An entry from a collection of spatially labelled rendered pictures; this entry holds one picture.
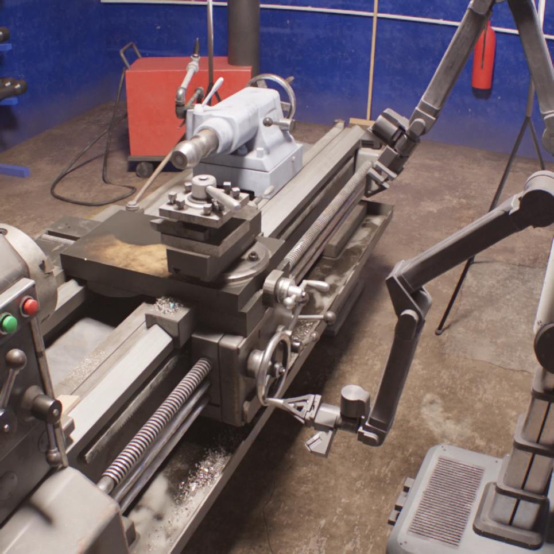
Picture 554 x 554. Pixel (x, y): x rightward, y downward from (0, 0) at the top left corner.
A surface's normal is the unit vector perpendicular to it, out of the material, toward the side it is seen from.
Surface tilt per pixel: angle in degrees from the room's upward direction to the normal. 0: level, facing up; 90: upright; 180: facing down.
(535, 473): 90
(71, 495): 32
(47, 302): 100
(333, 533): 0
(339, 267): 0
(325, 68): 90
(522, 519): 90
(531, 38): 89
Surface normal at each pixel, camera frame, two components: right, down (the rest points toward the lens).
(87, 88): 0.92, 0.19
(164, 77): -0.05, 0.48
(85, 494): 0.49, -0.64
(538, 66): -0.49, 0.44
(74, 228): 0.00, -0.88
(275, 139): 0.84, -0.18
